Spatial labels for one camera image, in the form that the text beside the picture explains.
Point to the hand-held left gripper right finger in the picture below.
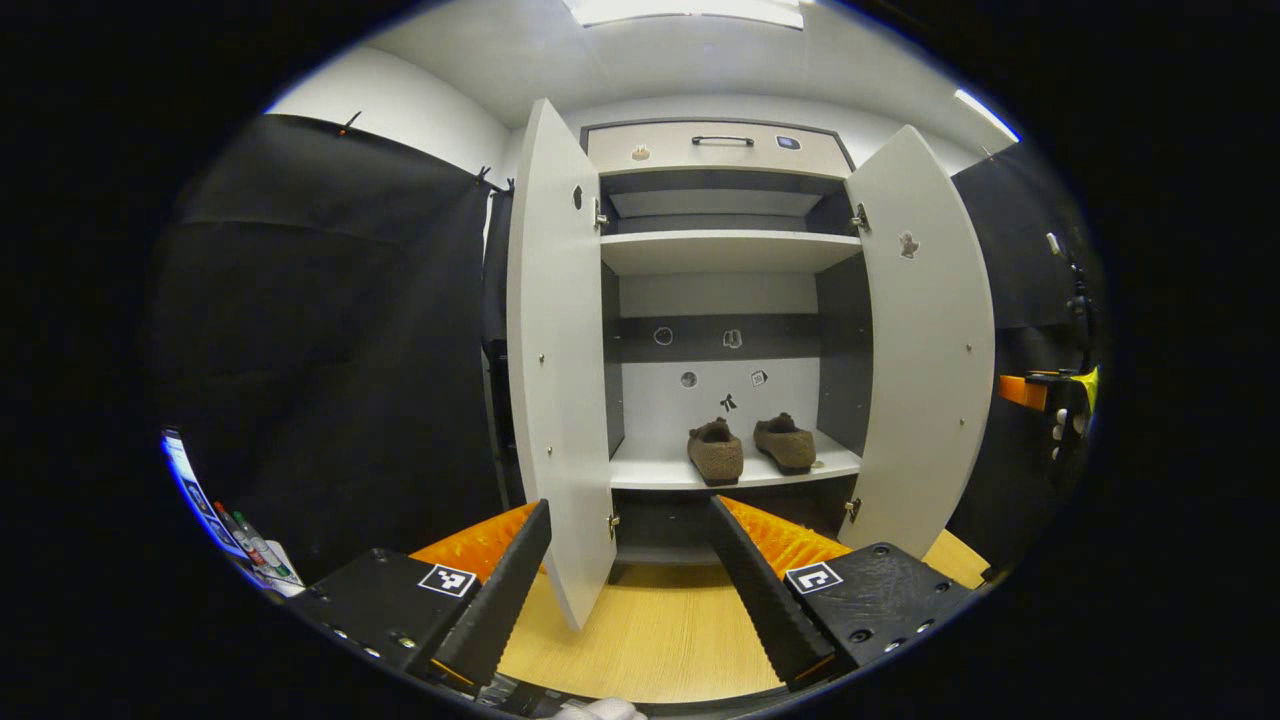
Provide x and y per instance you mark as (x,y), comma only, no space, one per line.
(765,600)

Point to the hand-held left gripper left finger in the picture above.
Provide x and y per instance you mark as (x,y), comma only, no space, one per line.
(495,600)

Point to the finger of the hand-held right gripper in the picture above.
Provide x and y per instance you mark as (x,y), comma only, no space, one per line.
(1020,392)

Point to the white cabinet door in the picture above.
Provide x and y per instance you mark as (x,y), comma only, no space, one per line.
(555,400)
(925,350)

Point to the brown shoe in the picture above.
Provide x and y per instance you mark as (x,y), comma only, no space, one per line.
(715,455)
(785,445)

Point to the white shoe cabinet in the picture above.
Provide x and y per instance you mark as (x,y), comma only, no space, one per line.
(715,295)

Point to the white cabinet drawer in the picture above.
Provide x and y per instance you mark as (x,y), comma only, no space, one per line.
(700,152)

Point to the white paper sheet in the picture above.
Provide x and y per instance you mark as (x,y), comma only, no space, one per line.
(283,568)

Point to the open laptop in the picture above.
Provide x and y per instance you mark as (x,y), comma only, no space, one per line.
(200,495)

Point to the black backdrop cloth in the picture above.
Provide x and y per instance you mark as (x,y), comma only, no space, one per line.
(300,350)

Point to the row of black cloth clips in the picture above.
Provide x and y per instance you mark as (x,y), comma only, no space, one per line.
(347,123)

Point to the wide ceiling light panel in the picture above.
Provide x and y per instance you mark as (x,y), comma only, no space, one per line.
(685,10)

